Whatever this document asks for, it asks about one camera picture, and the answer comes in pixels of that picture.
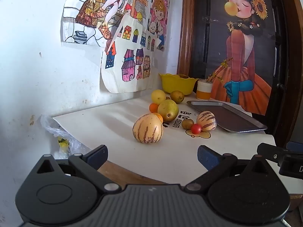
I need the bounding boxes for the metal tray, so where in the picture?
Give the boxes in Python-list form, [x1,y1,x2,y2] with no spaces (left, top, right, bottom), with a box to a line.
[186,100,268,133]

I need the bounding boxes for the clear plastic bag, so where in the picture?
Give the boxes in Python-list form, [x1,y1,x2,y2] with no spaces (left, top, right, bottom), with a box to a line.
[40,115,93,160]

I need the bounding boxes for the yellow item in bag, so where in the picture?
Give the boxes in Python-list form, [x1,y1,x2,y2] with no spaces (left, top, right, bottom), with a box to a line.
[58,137,70,154]

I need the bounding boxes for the coloured houses drawing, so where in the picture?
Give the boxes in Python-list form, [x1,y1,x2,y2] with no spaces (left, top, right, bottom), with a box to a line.
[101,16,166,94]

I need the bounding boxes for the small striped pepino melon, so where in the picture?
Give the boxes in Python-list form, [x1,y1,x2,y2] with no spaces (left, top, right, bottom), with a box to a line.
[196,111,216,132]

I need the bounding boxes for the dark door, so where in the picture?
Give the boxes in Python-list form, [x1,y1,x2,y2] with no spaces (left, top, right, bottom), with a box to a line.
[192,0,291,147]

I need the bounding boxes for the yellow flower twig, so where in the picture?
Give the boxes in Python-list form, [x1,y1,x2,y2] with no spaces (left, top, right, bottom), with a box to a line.
[206,58,233,84]

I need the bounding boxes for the coloured seated figure drawing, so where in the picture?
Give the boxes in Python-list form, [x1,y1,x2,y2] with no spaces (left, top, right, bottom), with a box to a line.
[61,0,152,46]

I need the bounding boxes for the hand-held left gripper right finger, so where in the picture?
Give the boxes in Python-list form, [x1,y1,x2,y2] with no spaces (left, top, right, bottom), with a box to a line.
[184,145,276,193]

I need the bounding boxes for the brown kiwi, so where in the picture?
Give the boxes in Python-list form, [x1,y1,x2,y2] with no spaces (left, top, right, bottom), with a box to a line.
[181,119,194,130]

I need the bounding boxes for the white and orange jar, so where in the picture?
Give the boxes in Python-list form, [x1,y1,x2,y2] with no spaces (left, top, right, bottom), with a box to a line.
[197,79,213,100]

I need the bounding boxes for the large green pear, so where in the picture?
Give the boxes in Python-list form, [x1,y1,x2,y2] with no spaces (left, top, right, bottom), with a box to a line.
[157,99,179,122]

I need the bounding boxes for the large striped pepino melon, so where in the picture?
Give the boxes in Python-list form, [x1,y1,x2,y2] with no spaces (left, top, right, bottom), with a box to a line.
[132,113,164,144]

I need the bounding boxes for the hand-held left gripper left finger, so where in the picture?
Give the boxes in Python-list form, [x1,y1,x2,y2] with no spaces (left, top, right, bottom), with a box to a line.
[31,145,122,193]

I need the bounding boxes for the yellow plastic bowl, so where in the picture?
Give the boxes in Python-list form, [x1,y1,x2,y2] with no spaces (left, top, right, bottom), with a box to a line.
[159,73,199,96]

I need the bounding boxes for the small brownish pear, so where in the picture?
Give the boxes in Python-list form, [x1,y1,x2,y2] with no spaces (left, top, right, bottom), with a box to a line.
[170,90,185,104]

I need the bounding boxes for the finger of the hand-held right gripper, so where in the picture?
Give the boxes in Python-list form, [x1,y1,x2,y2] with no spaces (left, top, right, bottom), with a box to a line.
[257,142,288,165]

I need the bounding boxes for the wall poster of dressed figure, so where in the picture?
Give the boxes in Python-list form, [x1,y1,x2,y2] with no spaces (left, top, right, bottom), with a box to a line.
[205,0,277,116]

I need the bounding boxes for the white printed table cover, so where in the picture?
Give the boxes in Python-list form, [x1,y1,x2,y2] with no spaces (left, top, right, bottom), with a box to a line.
[51,92,277,186]

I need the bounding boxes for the round yellow fruit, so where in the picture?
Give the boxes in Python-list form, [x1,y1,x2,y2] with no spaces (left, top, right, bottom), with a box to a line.
[151,89,166,105]

